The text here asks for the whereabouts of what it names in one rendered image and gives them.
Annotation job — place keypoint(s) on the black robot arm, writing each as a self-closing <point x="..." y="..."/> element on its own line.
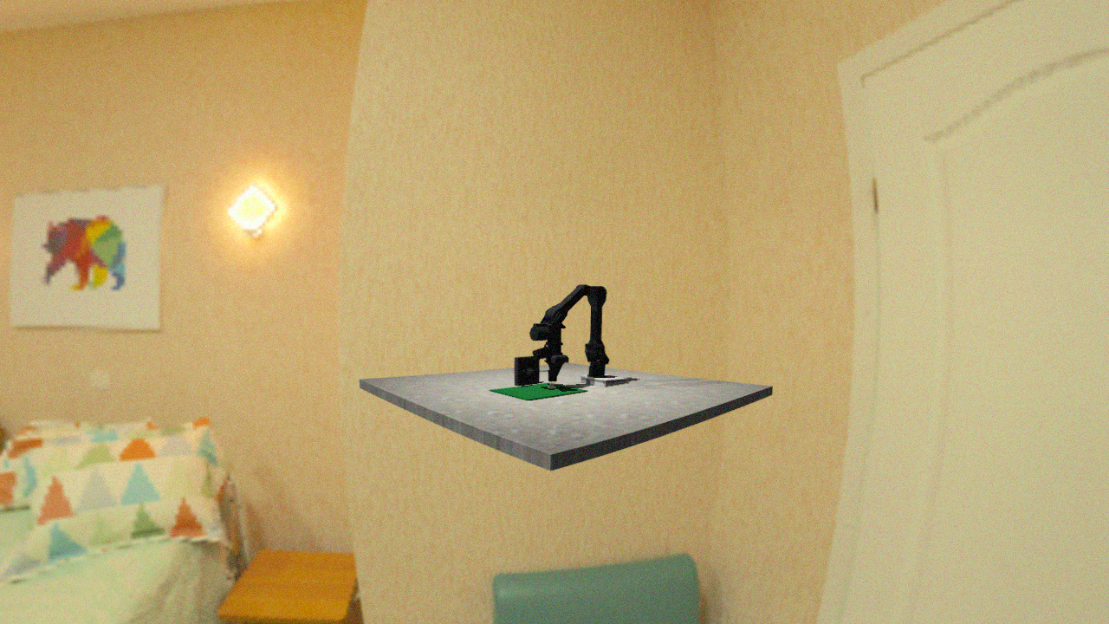
<point x="551" y="325"/>

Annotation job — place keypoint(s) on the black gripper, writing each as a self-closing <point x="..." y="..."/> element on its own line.
<point x="557" y="360"/>

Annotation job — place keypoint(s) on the green circuit board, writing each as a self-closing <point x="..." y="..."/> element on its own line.
<point x="538" y="391"/>

